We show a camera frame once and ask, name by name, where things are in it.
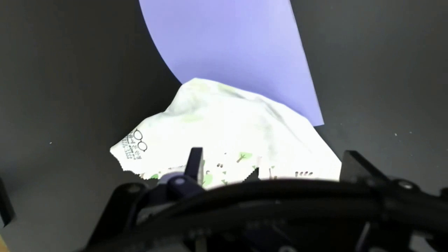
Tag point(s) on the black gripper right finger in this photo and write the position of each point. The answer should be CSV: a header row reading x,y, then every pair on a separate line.
x,y
358,168

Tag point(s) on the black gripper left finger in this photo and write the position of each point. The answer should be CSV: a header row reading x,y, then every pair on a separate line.
x,y
194,165

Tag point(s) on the white cloth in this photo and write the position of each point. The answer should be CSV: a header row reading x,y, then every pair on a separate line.
x,y
239,130

